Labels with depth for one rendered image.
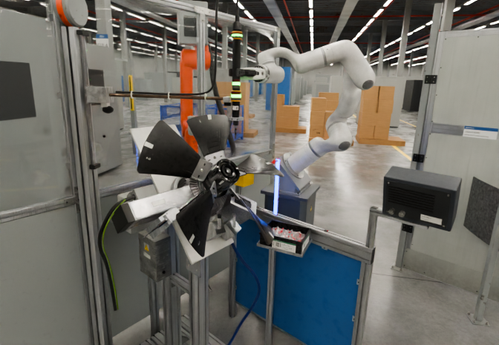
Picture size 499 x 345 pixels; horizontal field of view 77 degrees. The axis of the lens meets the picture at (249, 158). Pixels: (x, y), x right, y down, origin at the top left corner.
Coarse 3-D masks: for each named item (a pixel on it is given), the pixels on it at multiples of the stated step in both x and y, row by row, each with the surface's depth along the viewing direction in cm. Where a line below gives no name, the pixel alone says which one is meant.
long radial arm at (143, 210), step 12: (168, 192) 130; (180, 192) 134; (132, 204) 118; (144, 204) 121; (156, 204) 124; (168, 204) 127; (180, 204) 131; (144, 216) 118; (156, 216) 126; (132, 228) 124
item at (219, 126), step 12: (192, 120) 153; (204, 120) 153; (216, 120) 153; (228, 120) 154; (192, 132) 150; (204, 132) 149; (216, 132) 148; (228, 132) 149; (204, 144) 146; (216, 144) 145; (204, 156) 144
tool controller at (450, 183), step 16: (384, 176) 130; (400, 176) 128; (416, 176) 127; (432, 176) 125; (448, 176) 123; (384, 192) 133; (400, 192) 128; (416, 192) 123; (432, 192) 120; (448, 192) 116; (384, 208) 136; (400, 208) 131; (416, 208) 127; (432, 208) 122; (448, 208) 118; (432, 224) 125; (448, 224) 121
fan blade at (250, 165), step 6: (252, 156) 166; (246, 162) 158; (252, 162) 159; (258, 162) 160; (264, 162) 162; (240, 168) 150; (246, 168) 150; (252, 168) 150; (258, 168) 152; (264, 168) 154; (270, 168) 157; (276, 168) 160; (270, 174) 151; (276, 174) 154; (282, 174) 157
